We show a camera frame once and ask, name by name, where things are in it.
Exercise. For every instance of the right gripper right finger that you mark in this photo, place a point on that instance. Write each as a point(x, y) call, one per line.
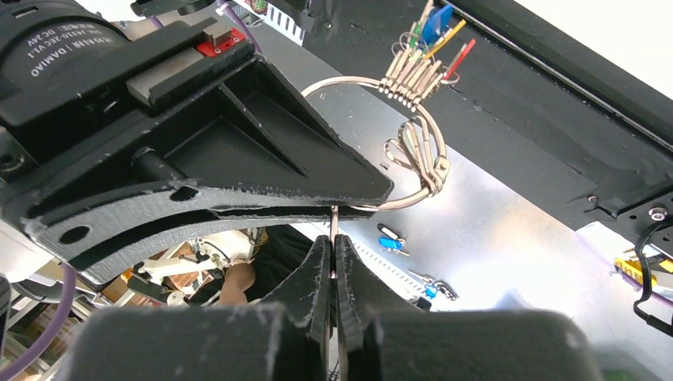
point(383, 337)

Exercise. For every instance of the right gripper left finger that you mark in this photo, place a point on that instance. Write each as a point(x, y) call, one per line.
point(284, 336)

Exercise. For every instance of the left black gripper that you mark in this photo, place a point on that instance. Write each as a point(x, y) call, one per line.
point(68, 77)

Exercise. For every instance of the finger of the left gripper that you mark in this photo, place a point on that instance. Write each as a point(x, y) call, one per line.
point(102, 236)
point(246, 141)

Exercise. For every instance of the large metal keyring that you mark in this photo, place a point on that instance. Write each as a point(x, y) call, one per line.
point(419, 146)

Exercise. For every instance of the blue capped key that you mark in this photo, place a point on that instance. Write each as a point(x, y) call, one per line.
point(436, 24)

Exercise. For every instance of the black fob key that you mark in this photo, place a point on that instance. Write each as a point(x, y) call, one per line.
point(333, 231)

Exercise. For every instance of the green tag key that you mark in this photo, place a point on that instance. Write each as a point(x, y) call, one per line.
point(414, 34)

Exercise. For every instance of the red capped key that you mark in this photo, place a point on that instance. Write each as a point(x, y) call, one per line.
point(459, 58)

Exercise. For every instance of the left white cable duct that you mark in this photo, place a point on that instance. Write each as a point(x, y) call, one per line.
point(284, 24)

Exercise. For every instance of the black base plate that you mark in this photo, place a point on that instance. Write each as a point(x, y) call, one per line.
point(568, 130)

